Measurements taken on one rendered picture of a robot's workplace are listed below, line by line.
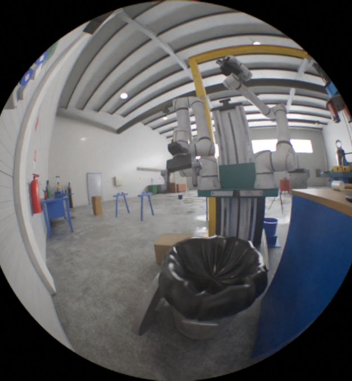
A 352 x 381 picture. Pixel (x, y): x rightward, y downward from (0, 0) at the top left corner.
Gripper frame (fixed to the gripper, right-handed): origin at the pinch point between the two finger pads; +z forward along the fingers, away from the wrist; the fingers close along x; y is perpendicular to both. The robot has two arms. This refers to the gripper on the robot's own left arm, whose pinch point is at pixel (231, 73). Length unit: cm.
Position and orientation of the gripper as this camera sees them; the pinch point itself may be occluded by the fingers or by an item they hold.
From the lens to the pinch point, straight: 72.9
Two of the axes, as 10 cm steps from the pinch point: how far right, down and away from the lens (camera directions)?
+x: 9.2, 3.3, 2.3
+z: -3.0, 9.4, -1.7
